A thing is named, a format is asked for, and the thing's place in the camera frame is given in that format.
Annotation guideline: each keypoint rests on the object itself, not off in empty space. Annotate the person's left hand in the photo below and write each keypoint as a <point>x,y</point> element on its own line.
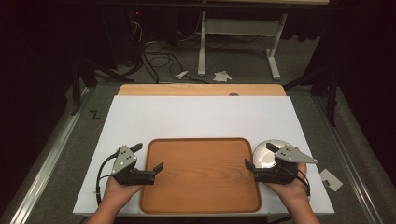
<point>120,191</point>

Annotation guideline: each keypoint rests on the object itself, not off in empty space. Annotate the silver metal floor rail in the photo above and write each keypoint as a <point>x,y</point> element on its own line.
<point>345,155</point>
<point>43,161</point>

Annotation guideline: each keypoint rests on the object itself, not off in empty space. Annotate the white table board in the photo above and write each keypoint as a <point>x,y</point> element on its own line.
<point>199,118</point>

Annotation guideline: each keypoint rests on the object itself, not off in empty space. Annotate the black metal stand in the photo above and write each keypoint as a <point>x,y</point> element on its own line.
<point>76,90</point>
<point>331,93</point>

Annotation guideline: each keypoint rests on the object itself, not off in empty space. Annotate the flat white paper piece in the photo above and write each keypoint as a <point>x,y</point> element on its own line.
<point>331,179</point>

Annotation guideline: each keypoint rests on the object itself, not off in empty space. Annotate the person's right hand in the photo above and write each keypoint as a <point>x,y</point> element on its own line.
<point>294,191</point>

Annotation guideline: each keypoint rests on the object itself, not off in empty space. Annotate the small crumpled white paper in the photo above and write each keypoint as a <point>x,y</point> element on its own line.
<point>181,74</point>

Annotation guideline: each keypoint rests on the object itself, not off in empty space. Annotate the white metal desk frame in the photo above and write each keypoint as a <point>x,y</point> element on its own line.
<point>239,27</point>

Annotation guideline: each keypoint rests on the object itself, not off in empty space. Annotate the shiny silver round plate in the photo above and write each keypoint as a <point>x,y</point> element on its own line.
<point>262,155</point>

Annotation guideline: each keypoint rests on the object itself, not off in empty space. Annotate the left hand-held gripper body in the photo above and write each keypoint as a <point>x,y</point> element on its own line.
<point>124,160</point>

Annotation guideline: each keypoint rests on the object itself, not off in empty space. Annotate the brown wooden tray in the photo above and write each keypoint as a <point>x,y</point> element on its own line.
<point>199,177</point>

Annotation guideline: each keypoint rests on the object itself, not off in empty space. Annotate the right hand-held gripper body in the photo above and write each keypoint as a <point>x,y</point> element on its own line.
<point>291,155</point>

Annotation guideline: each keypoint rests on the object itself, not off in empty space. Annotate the grey round table grommet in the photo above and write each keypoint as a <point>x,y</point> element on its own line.
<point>233,94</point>

